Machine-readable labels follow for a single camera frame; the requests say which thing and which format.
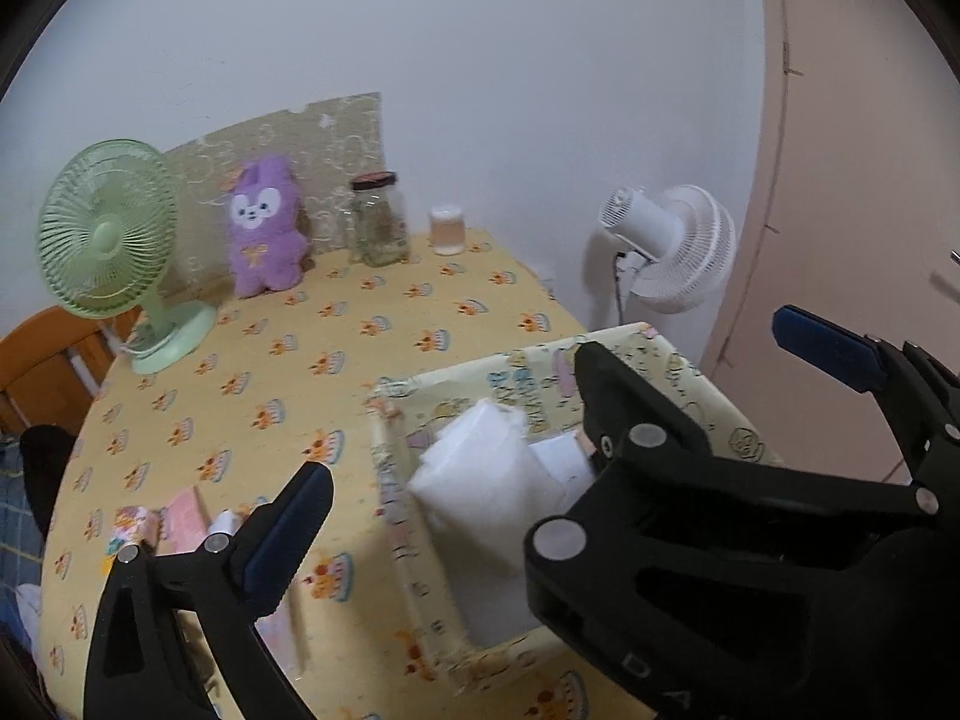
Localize purple plush bunny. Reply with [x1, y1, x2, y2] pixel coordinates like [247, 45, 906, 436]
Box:
[225, 154, 310, 299]

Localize small cotton swab container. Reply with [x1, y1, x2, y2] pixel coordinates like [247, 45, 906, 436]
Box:
[429, 202, 467, 256]

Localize orange wooden chair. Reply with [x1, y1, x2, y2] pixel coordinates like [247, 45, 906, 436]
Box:
[0, 307, 143, 436]

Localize white electric fan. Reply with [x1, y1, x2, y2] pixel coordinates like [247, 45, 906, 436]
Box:
[600, 184, 740, 314]

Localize blue plaid bedding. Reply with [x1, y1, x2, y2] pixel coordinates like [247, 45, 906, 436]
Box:
[0, 435, 46, 563]

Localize beige patterned board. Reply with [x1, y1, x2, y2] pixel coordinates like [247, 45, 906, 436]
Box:
[161, 92, 385, 301]

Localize yellow patterned storage box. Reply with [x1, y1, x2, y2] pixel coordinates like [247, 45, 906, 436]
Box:
[366, 322, 785, 691]

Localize white tissue pack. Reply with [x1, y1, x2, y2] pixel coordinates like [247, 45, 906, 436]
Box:
[409, 399, 571, 578]

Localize glass jar with dark lid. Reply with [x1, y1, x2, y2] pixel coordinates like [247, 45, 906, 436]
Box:
[346, 172, 410, 267]

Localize cartoon print tissue pack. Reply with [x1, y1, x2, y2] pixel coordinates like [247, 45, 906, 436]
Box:
[111, 506, 162, 557]

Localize white folded paper roll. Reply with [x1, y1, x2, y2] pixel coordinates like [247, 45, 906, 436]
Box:
[529, 435, 599, 503]

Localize pink flat packet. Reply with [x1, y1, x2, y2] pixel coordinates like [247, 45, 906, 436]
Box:
[161, 487, 301, 680]

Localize pink door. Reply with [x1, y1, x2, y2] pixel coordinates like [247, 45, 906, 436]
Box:
[701, 0, 960, 488]

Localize yellow printed tablecloth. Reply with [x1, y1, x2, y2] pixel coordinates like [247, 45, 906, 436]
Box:
[41, 229, 788, 720]

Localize white clothing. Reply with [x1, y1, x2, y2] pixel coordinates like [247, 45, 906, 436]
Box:
[13, 583, 46, 653]

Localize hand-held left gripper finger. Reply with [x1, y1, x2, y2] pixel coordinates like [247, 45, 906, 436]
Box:
[84, 457, 335, 720]

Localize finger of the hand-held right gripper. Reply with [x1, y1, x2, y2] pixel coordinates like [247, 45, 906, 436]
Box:
[772, 305, 960, 488]
[523, 341, 942, 720]

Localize green desk fan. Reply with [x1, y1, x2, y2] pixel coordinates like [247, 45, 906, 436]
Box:
[39, 139, 218, 374]

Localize black cloth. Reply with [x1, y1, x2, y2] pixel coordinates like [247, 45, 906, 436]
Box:
[19, 425, 76, 541]

